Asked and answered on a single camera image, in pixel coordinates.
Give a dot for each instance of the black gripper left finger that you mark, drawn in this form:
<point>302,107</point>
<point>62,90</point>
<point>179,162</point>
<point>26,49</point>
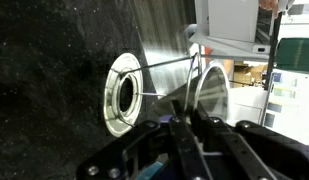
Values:
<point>123,158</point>

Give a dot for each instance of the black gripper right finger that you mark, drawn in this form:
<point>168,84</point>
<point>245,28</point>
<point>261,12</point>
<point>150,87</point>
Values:
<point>258,152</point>

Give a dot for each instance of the silver metal funnel dripper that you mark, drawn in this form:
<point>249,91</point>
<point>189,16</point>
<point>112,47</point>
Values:
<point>124,92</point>

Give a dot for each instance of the blue ceramic mug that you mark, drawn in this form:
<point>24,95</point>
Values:
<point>149,171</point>

